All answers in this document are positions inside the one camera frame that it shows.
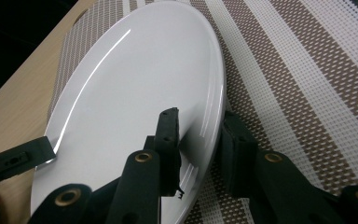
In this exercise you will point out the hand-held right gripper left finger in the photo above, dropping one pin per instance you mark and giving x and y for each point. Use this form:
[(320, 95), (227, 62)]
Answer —
[(167, 149)]

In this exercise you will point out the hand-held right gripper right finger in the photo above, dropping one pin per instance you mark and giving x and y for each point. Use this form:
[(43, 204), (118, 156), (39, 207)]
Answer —
[(237, 155)]

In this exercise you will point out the white round plate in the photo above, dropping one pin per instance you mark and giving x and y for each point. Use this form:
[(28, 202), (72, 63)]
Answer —
[(136, 77)]

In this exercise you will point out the grey white striped placemat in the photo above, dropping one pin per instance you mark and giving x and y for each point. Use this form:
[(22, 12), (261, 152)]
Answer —
[(292, 77)]

